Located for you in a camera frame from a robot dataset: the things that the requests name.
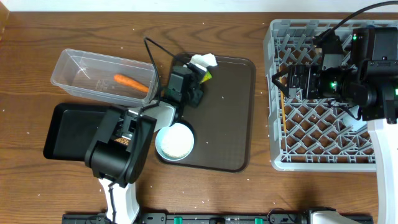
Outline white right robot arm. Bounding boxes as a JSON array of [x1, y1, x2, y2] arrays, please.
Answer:
[[271, 27, 397, 223]]

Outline light blue cup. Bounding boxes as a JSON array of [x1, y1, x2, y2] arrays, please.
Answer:
[[342, 105, 369, 132]]

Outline foil snack wrapper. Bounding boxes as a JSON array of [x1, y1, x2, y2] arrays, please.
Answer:
[[201, 72, 212, 83]]

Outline light blue rice bowl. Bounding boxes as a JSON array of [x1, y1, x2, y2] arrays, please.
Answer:
[[155, 123, 195, 161]]

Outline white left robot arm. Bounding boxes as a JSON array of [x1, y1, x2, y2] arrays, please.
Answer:
[[84, 63, 211, 223]]

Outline orange carrot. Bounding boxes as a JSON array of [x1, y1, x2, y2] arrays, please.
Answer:
[[114, 74, 149, 93]]

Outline grey dishwasher rack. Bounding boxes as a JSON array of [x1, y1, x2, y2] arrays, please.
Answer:
[[263, 19, 397, 172]]

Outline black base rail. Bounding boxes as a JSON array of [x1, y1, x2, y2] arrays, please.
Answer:
[[62, 207, 374, 224]]

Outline brown food scraps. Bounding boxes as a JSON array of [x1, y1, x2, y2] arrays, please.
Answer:
[[115, 138, 130, 146]]

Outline white tissue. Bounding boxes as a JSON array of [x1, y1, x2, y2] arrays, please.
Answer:
[[190, 54, 218, 68]]

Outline brown serving tray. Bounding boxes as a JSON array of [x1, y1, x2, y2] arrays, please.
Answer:
[[174, 56, 256, 173]]

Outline black waste bin tray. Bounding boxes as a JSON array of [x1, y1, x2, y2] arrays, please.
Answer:
[[43, 103, 129, 167]]

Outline wooden chopstick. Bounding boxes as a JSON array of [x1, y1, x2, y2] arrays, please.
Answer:
[[279, 65, 287, 134]]

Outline clear plastic container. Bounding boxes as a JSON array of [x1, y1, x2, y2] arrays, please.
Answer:
[[50, 49, 158, 107]]

